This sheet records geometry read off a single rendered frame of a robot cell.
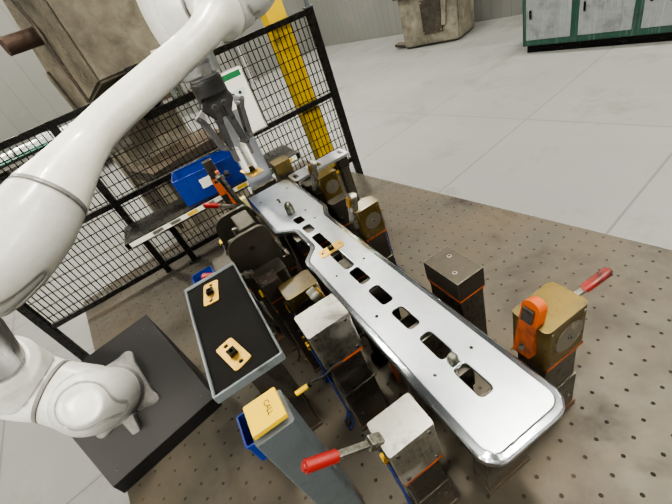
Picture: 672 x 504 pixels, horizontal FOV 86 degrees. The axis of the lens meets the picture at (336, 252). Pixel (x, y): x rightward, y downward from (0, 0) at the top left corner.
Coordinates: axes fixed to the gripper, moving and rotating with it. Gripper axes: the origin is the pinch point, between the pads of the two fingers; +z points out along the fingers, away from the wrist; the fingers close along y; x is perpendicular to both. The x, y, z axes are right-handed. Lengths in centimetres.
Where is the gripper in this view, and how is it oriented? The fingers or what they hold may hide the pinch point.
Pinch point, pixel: (244, 157)
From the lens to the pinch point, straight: 99.4
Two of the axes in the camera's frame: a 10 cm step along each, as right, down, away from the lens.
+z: 3.1, 7.4, 5.9
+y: 7.6, -5.7, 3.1
